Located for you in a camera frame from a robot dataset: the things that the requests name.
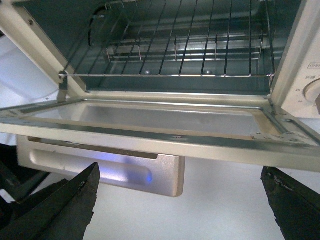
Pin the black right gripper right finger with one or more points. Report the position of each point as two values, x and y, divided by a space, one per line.
296 207

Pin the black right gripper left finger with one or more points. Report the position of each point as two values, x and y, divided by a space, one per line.
61 211

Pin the glass oven door with handle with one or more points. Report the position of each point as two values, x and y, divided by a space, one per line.
142 144

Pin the cream Toshiba toaster oven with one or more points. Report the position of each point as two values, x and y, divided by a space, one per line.
46 31

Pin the lower timer knob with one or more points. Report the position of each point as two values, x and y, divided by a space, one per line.
312 93

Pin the wire oven rack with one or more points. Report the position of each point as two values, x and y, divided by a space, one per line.
175 38

